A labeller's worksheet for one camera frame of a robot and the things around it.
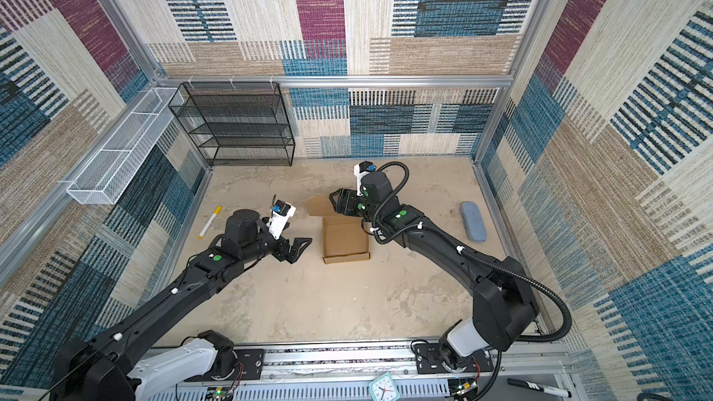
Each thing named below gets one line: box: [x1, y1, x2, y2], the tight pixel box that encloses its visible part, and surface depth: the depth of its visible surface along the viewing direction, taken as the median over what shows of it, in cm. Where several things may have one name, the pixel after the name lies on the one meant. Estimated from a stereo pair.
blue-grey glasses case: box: [460, 201, 487, 243], surface depth 101 cm
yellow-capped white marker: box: [198, 205, 223, 240], surface depth 104 cm
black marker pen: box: [506, 377, 572, 399], surface depth 70 cm
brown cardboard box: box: [305, 195, 371, 265], surface depth 95 cm
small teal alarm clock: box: [368, 372, 402, 401], surface depth 70 cm
